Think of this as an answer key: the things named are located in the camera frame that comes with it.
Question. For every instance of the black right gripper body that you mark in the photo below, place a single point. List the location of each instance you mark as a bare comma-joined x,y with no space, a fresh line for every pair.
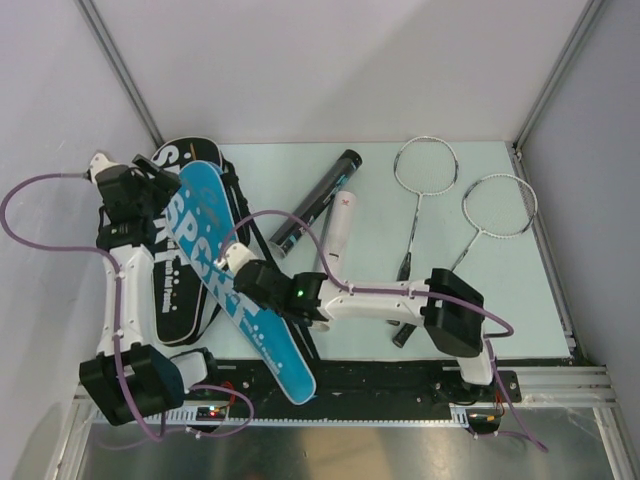
278,307

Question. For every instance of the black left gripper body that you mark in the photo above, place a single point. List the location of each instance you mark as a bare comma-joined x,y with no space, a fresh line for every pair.
156,193

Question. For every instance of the white shuttlecock tube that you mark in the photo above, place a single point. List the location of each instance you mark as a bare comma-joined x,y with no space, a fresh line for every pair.
337,229

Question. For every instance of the black shuttlecock tube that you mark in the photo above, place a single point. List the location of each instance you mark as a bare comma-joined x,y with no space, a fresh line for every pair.
315,202

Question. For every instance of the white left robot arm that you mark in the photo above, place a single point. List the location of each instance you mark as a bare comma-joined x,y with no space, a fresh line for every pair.
129,379

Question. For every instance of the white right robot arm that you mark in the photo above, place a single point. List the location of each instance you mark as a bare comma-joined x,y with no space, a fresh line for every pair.
444,305

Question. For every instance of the black sport racket cover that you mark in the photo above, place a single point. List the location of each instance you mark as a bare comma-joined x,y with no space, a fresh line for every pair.
184,307

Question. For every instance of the white racket black grip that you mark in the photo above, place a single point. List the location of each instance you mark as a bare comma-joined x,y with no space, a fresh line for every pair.
425,166

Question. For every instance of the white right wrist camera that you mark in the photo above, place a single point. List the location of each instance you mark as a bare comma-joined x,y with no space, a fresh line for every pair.
235,257

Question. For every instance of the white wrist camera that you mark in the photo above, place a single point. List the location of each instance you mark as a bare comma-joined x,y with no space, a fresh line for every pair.
99,163
235,257

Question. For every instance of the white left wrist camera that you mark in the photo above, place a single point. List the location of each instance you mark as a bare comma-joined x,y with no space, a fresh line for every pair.
99,163

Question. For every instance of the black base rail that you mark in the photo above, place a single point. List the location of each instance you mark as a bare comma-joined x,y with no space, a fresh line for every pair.
363,391

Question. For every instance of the grey aluminium frame post left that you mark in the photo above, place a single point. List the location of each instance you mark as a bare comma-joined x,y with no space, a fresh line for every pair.
108,46

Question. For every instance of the grey aluminium frame post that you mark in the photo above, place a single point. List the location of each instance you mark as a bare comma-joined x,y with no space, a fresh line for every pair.
108,46
575,43

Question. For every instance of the grey aluminium frame post right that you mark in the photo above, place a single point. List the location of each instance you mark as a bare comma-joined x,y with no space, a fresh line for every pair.
575,43

